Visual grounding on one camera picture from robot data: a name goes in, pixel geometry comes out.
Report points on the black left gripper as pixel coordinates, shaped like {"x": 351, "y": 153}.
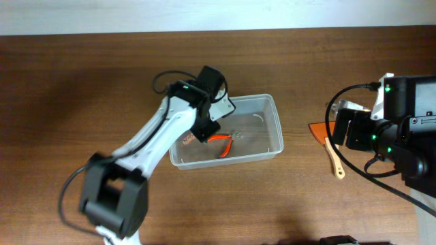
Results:
{"x": 205, "y": 133}

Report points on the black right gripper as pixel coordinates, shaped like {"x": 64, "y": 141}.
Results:
{"x": 355, "y": 118}

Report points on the orange socket bit rail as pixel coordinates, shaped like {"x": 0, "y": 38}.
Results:
{"x": 188, "y": 139}

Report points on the orange handled pliers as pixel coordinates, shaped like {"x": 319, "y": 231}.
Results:
{"x": 228, "y": 139}

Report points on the orange scraper with wooden handle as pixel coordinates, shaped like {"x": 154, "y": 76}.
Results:
{"x": 319, "y": 132}

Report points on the clear plastic container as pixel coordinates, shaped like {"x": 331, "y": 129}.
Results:
{"x": 256, "y": 117}

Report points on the clear case of coloured bits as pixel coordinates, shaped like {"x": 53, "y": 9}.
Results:
{"x": 345, "y": 104}

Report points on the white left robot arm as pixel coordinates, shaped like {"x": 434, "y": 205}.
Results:
{"x": 114, "y": 194}

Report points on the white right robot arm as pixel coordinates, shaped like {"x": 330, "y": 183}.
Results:
{"x": 396, "y": 152}

